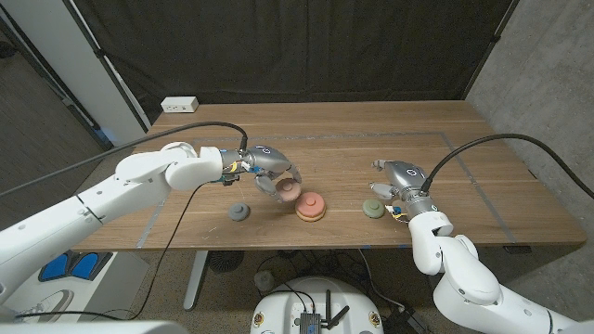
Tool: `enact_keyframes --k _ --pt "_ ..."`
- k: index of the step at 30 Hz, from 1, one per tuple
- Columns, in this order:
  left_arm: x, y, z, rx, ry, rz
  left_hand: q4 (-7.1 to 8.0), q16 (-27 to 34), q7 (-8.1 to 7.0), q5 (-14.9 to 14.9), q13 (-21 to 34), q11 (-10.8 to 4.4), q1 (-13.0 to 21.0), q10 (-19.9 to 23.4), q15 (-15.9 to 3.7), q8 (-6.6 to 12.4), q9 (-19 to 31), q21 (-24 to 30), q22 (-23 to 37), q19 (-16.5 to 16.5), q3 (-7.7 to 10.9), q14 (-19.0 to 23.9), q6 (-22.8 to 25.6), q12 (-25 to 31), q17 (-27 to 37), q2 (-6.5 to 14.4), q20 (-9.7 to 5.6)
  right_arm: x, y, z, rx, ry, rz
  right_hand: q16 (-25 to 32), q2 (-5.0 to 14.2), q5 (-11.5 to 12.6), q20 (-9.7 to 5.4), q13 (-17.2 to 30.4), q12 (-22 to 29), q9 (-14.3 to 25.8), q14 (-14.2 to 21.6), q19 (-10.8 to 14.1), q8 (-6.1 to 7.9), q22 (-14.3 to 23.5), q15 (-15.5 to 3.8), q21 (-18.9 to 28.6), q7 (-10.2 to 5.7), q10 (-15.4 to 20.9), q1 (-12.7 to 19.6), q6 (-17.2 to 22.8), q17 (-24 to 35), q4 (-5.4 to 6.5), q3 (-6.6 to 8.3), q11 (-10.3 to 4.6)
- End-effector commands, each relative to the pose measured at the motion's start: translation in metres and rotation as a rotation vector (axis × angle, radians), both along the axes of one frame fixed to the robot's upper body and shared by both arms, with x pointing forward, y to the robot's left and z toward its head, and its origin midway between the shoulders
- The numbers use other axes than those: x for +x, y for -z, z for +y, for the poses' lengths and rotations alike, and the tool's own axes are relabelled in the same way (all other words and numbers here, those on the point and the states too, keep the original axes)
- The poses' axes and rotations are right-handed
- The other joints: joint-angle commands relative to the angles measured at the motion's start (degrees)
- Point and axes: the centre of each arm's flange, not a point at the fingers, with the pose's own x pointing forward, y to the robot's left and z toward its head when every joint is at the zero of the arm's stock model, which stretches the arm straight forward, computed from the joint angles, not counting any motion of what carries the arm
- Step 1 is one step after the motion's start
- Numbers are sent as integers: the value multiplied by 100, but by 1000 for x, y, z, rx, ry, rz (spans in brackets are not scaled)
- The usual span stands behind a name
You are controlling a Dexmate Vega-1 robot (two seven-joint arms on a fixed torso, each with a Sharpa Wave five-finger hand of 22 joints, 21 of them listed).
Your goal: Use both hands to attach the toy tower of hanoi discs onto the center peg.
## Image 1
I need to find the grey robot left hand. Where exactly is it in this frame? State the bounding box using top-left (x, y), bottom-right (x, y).
top-left (220, 145), bottom-right (303, 203)

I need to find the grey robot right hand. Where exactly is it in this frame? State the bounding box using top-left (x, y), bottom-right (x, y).
top-left (369, 160), bottom-right (441, 224)

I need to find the dusty pink toy disc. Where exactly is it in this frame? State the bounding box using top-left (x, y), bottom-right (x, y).
top-left (275, 177), bottom-right (303, 203)

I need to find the green toy disc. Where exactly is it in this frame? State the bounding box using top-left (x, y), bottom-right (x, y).
top-left (362, 198), bottom-right (386, 220)

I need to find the coral red toy disc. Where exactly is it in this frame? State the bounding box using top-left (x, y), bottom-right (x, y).
top-left (295, 191), bottom-right (327, 218)

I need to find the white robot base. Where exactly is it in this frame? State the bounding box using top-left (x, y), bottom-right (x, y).
top-left (250, 276), bottom-right (385, 334)

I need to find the grey toy disc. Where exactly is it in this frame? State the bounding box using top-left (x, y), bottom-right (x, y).
top-left (227, 202), bottom-right (252, 223)

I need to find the orange toy disc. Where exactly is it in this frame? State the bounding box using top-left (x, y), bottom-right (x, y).
top-left (295, 208), bottom-right (328, 223)

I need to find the grey tape outline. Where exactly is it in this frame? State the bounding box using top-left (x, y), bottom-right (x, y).
top-left (138, 131), bottom-right (519, 250)

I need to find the white power strip box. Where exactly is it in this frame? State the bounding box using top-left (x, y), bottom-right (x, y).
top-left (160, 96), bottom-right (200, 114)

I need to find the small black floor fan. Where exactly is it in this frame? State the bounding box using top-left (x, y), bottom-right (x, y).
top-left (207, 250), bottom-right (245, 274)

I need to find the black backdrop curtain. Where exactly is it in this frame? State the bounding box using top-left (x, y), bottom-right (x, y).
top-left (71, 0), bottom-right (516, 125)

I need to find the round grey floor object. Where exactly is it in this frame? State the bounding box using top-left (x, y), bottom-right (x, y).
top-left (253, 270), bottom-right (276, 292)

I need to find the white table leg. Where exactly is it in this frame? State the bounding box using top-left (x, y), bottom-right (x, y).
top-left (183, 250), bottom-right (210, 311)

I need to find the black power adapter box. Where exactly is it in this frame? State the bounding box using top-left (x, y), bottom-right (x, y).
top-left (382, 305), bottom-right (431, 334)

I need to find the black backdrop stand pole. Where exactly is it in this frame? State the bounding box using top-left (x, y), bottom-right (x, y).
top-left (460, 0), bottom-right (521, 101)
top-left (61, 0), bottom-right (153, 134)

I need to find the grey router with black antennas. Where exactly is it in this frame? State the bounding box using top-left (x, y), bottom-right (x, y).
top-left (299, 289), bottom-right (351, 334)

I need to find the white floor platform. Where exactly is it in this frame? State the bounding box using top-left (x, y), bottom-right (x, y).
top-left (0, 250), bottom-right (150, 325)

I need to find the blue foot pedal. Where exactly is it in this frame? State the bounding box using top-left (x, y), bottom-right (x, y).
top-left (39, 252), bottom-right (71, 283)
top-left (69, 251), bottom-right (112, 281)

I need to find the white robot torso edge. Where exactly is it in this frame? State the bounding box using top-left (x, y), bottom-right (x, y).
top-left (0, 320), bottom-right (189, 334)

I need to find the grey and white shoe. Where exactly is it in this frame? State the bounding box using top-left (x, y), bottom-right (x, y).
top-left (18, 289), bottom-right (74, 322)

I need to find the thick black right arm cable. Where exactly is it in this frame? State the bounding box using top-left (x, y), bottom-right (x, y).
top-left (420, 133), bottom-right (594, 199)

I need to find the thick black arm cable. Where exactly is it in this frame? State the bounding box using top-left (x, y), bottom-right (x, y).
top-left (420, 133), bottom-right (594, 199)
top-left (0, 121), bottom-right (250, 199)

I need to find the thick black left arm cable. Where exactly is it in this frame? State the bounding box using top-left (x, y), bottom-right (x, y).
top-left (0, 121), bottom-right (250, 199)

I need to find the thin black left wrist cable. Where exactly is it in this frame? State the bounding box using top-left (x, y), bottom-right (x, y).
top-left (13, 182), bottom-right (209, 322)

